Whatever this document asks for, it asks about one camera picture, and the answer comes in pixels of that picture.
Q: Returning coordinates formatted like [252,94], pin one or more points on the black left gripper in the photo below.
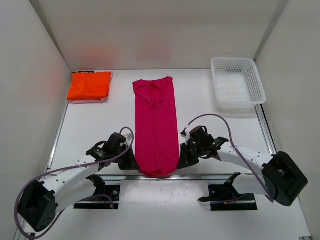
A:
[127,160]

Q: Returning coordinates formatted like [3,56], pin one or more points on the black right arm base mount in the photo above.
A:
[224,197]

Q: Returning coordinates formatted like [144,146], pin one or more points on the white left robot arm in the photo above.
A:
[44,198]

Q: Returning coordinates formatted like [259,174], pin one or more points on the magenta t-shirt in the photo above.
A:
[157,148]

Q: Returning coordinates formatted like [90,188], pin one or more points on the orange t-shirt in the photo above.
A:
[90,85]

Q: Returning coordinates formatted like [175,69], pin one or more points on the white perforated plastic basket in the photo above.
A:
[237,83]

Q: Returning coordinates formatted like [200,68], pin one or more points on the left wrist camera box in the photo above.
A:
[129,137]

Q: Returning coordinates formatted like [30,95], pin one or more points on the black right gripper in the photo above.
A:
[188,155]

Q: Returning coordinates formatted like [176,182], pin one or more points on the light pink t-shirt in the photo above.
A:
[100,100]

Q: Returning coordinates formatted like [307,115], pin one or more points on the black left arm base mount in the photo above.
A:
[105,197]

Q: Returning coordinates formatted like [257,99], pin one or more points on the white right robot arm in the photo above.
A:
[273,175]

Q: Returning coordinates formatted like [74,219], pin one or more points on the aluminium table edge rail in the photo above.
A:
[201,177]

